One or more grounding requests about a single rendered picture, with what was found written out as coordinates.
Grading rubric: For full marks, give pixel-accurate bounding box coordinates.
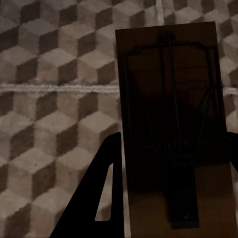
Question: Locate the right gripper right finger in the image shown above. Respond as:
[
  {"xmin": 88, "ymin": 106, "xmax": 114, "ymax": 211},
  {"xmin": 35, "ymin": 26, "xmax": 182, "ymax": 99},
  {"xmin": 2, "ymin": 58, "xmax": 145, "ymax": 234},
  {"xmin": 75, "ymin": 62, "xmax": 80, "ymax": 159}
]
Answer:
[{"xmin": 227, "ymin": 131, "xmax": 238, "ymax": 172}]

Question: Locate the mousetrap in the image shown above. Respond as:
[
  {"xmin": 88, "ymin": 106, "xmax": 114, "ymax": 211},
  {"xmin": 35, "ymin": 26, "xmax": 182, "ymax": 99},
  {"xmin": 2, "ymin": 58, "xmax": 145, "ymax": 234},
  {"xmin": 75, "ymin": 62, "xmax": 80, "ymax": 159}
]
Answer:
[{"xmin": 115, "ymin": 21, "xmax": 238, "ymax": 238}]

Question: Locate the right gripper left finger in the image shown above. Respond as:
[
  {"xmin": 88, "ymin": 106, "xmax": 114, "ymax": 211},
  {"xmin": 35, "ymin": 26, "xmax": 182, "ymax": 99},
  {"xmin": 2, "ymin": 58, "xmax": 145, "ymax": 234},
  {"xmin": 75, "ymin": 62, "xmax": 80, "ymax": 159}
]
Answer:
[{"xmin": 50, "ymin": 132, "xmax": 124, "ymax": 238}]

